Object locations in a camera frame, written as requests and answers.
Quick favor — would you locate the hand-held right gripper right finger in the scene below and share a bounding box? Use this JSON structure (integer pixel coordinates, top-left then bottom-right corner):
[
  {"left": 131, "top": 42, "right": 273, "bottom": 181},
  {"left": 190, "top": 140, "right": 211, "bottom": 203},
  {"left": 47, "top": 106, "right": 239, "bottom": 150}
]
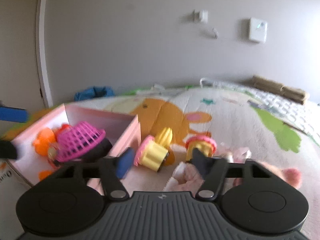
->
[{"left": 191, "top": 148, "right": 279, "bottom": 201}]

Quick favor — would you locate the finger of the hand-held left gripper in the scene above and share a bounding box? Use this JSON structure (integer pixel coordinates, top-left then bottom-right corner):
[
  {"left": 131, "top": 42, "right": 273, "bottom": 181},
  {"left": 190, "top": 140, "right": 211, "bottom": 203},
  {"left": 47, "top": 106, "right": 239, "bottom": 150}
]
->
[
  {"left": 0, "top": 140, "right": 18, "bottom": 160},
  {"left": 0, "top": 106, "right": 29, "bottom": 123}
]

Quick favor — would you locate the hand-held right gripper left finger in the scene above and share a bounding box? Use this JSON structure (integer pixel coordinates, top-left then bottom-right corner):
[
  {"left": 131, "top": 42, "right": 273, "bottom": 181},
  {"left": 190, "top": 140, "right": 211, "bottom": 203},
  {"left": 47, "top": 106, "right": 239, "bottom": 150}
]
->
[{"left": 51, "top": 147, "right": 136, "bottom": 201}]

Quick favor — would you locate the yellow cupcake toy pink frosting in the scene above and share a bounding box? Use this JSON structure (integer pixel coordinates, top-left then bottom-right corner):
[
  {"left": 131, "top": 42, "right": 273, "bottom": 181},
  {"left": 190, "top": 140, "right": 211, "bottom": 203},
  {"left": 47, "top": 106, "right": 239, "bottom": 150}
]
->
[
  {"left": 134, "top": 135, "right": 169, "bottom": 172},
  {"left": 185, "top": 135, "right": 217, "bottom": 163}
]

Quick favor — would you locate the orange doll toy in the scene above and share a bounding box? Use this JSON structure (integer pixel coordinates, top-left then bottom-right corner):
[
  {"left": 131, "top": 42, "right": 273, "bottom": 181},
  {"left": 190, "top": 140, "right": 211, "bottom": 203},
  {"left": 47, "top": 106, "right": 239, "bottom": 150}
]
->
[{"left": 32, "top": 124, "right": 73, "bottom": 180}]

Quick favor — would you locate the magenta plastic basket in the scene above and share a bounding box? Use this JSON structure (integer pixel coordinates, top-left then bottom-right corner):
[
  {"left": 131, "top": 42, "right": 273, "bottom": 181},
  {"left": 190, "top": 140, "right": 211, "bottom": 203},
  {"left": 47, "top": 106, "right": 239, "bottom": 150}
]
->
[{"left": 55, "top": 121, "right": 106, "bottom": 162}]

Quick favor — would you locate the pink cardboard box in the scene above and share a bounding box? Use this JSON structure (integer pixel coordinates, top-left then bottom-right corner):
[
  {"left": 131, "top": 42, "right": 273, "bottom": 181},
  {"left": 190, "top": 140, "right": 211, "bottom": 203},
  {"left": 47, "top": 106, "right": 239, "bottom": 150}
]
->
[{"left": 5, "top": 102, "right": 142, "bottom": 188}]

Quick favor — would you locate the pink plush toy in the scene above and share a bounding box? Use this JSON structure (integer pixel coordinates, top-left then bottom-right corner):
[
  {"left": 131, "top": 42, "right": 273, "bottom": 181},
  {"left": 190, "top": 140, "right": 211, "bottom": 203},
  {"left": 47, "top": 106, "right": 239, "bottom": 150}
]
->
[{"left": 234, "top": 160, "right": 302, "bottom": 190}]

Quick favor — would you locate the pink doll dress cloth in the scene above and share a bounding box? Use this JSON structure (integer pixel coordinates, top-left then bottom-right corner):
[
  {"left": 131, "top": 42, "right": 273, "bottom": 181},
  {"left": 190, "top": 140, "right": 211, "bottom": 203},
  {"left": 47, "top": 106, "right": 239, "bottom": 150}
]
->
[{"left": 164, "top": 142, "right": 252, "bottom": 193}]

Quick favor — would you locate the printed animal play mat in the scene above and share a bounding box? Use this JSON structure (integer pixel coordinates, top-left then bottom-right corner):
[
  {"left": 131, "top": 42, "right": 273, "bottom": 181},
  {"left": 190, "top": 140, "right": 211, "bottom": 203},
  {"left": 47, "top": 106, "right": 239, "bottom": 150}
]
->
[{"left": 0, "top": 86, "right": 320, "bottom": 240}]

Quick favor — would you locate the blue bag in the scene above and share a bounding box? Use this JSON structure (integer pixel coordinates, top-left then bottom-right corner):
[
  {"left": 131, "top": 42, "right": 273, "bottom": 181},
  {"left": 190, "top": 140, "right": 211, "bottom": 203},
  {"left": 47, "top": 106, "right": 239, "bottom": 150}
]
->
[{"left": 74, "top": 86, "right": 115, "bottom": 102}]

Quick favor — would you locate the grey quilted mattress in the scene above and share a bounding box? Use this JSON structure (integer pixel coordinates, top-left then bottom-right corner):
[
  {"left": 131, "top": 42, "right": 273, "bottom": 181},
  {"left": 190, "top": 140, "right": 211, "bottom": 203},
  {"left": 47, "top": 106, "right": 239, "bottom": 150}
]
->
[{"left": 200, "top": 78, "right": 320, "bottom": 145}]

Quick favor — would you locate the folded beige towel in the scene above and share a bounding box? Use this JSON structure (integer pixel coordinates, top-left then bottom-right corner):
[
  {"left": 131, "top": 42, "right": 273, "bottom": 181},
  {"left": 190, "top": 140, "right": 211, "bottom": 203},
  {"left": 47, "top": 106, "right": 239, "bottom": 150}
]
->
[{"left": 251, "top": 75, "right": 310, "bottom": 105}]

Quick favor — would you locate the white door frame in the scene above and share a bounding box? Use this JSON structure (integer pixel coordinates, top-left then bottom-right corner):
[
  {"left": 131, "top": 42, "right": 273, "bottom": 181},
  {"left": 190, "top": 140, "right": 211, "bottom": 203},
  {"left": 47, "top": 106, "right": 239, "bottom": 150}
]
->
[{"left": 35, "top": 0, "right": 54, "bottom": 108}]

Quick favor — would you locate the white wall device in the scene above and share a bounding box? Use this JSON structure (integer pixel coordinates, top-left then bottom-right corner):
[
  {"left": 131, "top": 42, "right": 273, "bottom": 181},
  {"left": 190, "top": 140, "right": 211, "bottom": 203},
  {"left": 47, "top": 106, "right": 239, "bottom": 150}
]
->
[{"left": 248, "top": 17, "right": 268, "bottom": 43}]

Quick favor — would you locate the white wall socket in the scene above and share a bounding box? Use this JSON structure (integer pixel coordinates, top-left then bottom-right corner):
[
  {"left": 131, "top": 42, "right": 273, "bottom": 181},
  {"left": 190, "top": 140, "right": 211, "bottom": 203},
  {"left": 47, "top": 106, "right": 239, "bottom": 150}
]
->
[{"left": 194, "top": 10, "right": 208, "bottom": 23}]

